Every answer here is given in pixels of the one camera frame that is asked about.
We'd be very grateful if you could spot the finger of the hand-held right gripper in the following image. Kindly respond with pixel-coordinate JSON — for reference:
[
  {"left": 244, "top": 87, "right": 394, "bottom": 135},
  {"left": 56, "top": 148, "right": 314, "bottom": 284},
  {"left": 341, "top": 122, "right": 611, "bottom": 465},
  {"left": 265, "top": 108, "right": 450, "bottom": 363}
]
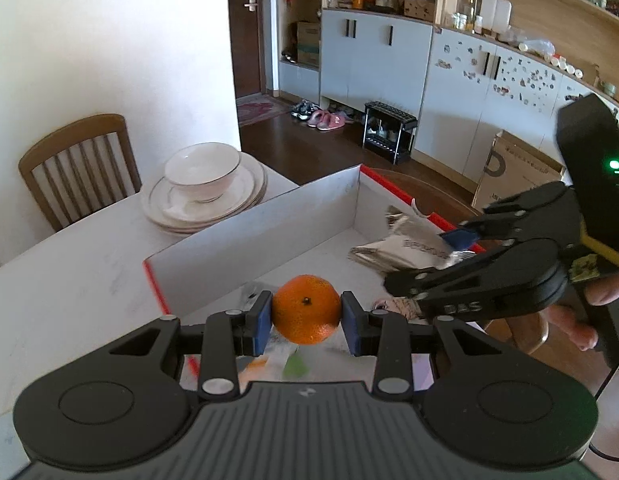
[
  {"left": 383, "top": 236, "right": 570, "bottom": 302},
  {"left": 438, "top": 181, "right": 583, "bottom": 252}
]

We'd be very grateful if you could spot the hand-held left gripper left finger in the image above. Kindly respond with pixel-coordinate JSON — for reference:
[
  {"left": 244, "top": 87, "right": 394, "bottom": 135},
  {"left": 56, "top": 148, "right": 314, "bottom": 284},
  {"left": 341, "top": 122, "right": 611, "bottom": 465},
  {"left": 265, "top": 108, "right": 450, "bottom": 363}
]
[{"left": 108, "top": 290, "right": 275, "bottom": 400}]

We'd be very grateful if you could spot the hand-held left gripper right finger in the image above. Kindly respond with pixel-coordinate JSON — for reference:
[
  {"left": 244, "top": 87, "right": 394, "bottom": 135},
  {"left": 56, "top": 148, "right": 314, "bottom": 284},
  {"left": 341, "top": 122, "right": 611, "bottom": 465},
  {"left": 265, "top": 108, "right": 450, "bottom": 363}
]
[{"left": 340, "top": 290, "right": 511, "bottom": 397}]

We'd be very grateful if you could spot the orange tangerine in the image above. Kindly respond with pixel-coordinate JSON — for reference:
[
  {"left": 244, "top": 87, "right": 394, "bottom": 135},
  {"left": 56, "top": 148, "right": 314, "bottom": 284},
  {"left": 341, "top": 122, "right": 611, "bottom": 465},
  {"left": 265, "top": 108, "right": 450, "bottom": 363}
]
[{"left": 272, "top": 274, "right": 343, "bottom": 346}]

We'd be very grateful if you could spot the white green snack packet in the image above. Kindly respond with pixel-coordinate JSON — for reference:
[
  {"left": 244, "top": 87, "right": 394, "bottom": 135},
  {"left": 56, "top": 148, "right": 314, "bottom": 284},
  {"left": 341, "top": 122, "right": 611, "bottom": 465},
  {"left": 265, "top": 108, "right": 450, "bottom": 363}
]
[{"left": 237, "top": 344, "right": 316, "bottom": 387}]

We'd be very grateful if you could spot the brown silver snack packet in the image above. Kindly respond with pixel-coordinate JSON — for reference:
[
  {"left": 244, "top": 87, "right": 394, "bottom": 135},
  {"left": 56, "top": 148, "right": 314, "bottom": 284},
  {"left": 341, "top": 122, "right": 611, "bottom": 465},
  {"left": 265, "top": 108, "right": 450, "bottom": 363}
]
[{"left": 348, "top": 204, "right": 479, "bottom": 277}]

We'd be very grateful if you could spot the red cardboard box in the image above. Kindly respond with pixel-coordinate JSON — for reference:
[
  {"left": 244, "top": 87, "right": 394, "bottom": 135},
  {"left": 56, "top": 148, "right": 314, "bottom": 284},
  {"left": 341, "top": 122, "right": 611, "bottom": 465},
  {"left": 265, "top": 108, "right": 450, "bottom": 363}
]
[{"left": 142, "top": 164, "right": 489, "bottom": 392}]

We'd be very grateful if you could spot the white marble desktop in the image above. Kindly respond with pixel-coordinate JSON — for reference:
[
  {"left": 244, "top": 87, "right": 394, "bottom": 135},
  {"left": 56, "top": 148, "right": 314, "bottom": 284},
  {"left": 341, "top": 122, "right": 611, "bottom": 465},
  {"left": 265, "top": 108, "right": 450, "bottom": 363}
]
[{"left": 0, "top": 152, "right": 301, "bottom": 462}]

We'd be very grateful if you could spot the person's right hand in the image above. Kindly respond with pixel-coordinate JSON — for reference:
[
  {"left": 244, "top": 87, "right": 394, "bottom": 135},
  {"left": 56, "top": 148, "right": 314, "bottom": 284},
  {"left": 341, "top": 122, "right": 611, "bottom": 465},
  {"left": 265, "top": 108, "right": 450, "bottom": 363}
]
[{"left": 541, "top": 272, "right": 619, "bottom": 352}]

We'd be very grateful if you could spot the large brown cardboard box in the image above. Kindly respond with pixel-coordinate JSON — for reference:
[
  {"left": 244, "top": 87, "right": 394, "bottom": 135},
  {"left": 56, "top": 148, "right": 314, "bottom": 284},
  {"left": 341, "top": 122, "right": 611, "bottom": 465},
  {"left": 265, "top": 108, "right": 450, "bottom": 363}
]
[{"left": 472, "top": 130, "right": 571, "bottom": 212}]

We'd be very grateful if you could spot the white gold-rimmed plate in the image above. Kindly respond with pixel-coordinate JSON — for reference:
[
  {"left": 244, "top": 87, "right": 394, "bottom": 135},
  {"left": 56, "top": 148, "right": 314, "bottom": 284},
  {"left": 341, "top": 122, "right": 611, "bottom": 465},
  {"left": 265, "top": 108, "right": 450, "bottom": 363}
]
[
  {"left": 141, "top": 180, "right": 268, "bottom": 235},
  {"left": 148, "top": 162, "right": 265, "bottom": 221}
]

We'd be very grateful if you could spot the black shoe rack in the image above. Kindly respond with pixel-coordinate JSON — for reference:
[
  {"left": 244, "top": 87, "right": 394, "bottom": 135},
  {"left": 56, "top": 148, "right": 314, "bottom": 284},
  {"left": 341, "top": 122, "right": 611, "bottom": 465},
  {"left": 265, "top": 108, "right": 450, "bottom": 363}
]
[{"left": 362, "top": 101, "right": 419, "bottom": 165}]

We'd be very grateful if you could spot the stack of white plates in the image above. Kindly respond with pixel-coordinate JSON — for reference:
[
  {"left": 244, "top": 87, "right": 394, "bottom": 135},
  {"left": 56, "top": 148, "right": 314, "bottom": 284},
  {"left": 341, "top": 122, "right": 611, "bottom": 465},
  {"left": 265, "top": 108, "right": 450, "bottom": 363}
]
[{"left": 144, "top": 172, "right": 268, "bottom": 228}]

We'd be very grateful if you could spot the white gold-rimmed bowl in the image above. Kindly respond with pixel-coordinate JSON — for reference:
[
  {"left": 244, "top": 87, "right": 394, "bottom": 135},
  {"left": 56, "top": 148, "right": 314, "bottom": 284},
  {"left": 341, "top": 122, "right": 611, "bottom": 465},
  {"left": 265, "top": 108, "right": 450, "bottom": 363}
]
[{"left": 164, "top": 142, "right": 242, "bottom": 205}]

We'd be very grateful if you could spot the white plastic canister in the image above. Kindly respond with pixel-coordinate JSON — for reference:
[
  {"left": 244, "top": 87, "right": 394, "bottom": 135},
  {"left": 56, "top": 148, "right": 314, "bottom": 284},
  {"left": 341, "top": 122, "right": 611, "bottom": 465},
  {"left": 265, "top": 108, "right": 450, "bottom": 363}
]
[{"left": 479, "top": 0, "right": 513, "bottom": 36}]

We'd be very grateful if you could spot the grey sneaker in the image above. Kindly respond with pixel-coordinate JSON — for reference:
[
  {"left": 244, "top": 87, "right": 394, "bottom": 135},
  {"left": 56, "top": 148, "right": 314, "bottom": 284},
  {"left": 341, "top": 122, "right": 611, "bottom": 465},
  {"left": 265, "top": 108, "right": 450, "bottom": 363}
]
[{"left": 291, "top": 100, "right": 320, "bottom": 121}]

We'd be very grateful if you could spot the patterned door mat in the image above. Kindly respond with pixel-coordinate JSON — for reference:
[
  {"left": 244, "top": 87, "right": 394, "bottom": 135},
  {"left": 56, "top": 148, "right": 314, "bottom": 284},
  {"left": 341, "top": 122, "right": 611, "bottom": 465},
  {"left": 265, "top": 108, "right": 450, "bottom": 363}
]
[{"left": 236, "top": 99, "right": 290, "bottom": 129}]

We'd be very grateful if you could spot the large glass jar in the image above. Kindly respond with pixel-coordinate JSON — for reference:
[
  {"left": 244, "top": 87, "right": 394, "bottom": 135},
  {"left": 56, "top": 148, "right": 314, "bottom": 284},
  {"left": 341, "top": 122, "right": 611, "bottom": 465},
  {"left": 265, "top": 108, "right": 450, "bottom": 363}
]
[{"left": 457, "top": 0, "right": 483, "bottom": 31}]

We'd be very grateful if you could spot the small cardboard box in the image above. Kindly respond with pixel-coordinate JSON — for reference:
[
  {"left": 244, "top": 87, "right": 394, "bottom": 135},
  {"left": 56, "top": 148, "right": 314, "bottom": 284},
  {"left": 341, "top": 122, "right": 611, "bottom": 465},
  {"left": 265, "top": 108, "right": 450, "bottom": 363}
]
[{"left": 403, "top": 0, "right": 435, "bottom": 22}]

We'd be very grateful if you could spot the cardboard box with green print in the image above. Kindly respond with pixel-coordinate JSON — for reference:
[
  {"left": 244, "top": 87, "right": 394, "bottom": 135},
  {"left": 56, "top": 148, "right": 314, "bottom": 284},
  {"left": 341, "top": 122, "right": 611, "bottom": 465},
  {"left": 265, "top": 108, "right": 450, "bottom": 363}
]
[{"left": 296, "top": 21, "right": 321, "bottom": 69}]

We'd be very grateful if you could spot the brown wooden chair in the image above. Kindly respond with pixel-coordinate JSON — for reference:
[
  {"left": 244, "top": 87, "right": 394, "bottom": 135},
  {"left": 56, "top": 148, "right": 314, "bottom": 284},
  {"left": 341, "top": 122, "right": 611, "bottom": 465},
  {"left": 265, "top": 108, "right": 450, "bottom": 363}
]
[{"left": 18, "top": 113, "right": 143, "bottom": 233}]

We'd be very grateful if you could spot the dark brown door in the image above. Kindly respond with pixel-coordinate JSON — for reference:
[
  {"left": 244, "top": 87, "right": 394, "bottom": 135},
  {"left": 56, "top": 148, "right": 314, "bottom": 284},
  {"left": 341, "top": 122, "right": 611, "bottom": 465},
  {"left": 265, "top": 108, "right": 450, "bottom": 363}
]
[{"left": 227, "top": 0, "right": 281, "bottom": 107}]

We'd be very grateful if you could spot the black cable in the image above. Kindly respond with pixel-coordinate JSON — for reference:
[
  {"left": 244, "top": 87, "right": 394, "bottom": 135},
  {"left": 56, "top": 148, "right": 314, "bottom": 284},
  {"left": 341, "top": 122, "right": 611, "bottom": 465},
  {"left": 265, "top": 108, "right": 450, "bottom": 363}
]
[{"left": 587, "top": 342, "right": 619, "bottom": 462}]

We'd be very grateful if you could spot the grey wooden wall cabinet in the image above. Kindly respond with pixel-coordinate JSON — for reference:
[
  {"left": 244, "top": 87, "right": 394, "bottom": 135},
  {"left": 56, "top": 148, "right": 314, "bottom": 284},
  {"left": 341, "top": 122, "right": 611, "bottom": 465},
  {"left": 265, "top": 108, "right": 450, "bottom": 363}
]
[{"left": 277, "top": 0, "right": 619, "bottom": 197}]

